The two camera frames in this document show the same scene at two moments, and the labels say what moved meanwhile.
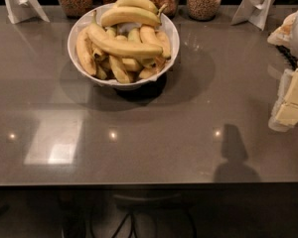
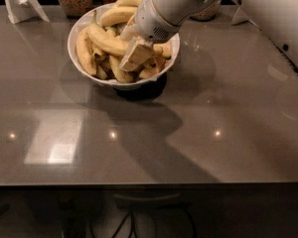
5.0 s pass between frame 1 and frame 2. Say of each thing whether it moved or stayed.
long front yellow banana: stayed
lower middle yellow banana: stayed
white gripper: moved
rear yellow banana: stayed
